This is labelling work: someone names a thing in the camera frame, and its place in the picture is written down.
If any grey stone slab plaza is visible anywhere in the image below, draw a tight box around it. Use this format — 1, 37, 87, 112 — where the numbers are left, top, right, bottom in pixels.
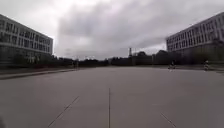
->
0, 65, 224, 128

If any raised kerb strip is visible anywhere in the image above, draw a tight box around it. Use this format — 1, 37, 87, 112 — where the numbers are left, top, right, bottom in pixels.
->
0, 68, 77, 81

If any pale multi-storey building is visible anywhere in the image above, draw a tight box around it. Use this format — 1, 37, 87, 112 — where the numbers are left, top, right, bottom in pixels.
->
165, 11, 224, 64
0, 13, 54, 64

